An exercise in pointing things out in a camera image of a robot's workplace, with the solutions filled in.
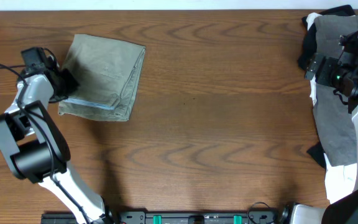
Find khaki green shorts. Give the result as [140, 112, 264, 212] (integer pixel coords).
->
[58, 34, 146, 121]

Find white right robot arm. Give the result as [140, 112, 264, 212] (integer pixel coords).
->
[283, 54, 358, 223]

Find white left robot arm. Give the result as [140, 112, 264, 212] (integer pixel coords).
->
[0, 66, 119, 223]

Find black folded garment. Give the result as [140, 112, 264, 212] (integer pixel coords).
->
[298, 5, 357, 167]

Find grey folded shorts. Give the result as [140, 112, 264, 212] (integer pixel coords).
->
[313, 15, 358, 166]

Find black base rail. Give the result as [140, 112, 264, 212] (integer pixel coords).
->
[40, 210, 288, 224]

